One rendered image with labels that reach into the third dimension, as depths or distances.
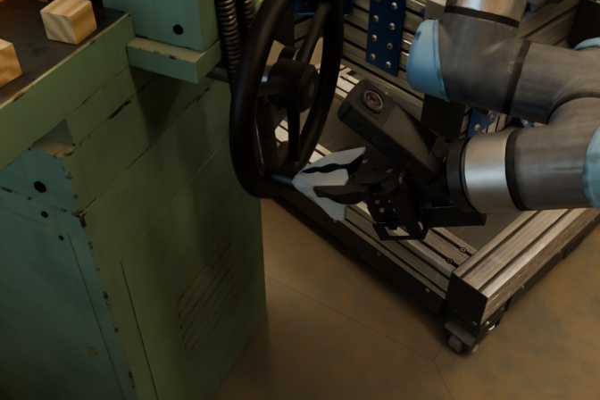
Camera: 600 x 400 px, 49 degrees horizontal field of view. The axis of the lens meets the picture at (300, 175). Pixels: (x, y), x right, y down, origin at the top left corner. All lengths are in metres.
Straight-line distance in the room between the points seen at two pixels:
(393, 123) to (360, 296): 1.01
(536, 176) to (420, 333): 1.01
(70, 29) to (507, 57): 0.45
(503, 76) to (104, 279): 0.56
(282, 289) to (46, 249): 0.81
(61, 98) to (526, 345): 1.18
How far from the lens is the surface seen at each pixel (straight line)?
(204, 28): 0.76
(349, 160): 0.70
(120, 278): 0.94
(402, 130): 0.63
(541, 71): 0.65
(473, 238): 1.49
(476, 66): 0.66
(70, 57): 0.74
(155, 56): 0.78
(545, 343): 1.62
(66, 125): 0.76
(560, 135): 0.59
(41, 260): 0.96
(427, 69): 0.67
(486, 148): 0.61
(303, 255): 1.69
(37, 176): 0.82
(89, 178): 0.81
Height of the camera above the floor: 1.26
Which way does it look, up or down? 41 degrees down
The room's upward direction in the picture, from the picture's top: straight up
